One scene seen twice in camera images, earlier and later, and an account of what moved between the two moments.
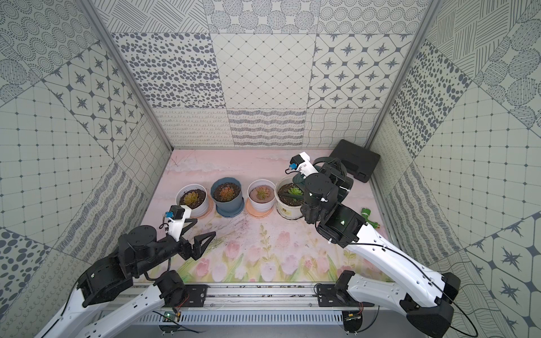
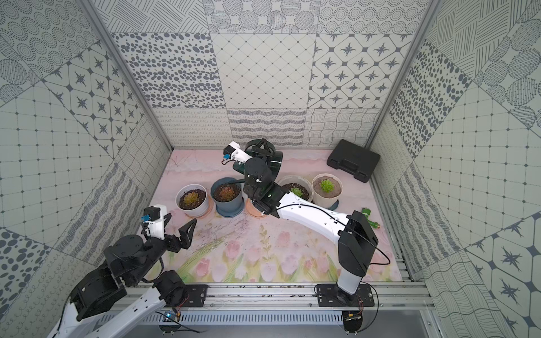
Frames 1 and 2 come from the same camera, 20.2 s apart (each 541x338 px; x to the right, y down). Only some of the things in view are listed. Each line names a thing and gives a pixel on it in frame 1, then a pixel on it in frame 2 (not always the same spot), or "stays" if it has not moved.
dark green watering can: (335, 169) -> (275, 162)
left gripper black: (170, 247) -> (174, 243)
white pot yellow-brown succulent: (194, 196) stays
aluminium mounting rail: (251, 296) stays
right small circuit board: (353, 321) stays
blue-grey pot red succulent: (227, 193) stays
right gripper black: (339, 179) -> (258, 153)
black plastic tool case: (360, 162) stays
